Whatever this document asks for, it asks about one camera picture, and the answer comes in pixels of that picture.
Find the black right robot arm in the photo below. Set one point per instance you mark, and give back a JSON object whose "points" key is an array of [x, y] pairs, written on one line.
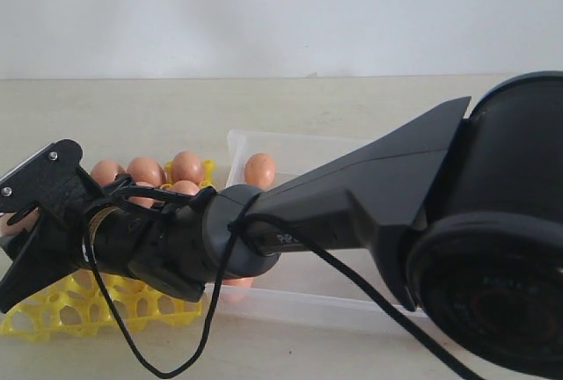
{"points": [[457, 213]]}

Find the brown egg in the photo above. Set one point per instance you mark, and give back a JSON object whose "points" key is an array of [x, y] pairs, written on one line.
{"points": [[142, 200], [236, 289], [187, 165], [260, 170], [105, 171], [185, 187], [146, 169], [27, 223]]}

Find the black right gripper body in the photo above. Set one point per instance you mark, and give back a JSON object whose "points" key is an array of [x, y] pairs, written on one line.
{"points": [[67, 241]]}

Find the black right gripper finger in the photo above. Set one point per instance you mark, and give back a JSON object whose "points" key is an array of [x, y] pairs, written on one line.
{"points": [[26, 276], [21, 244]]}

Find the clear plastic bin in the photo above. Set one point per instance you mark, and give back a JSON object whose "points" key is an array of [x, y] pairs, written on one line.
{"points": [[302, 289]]}

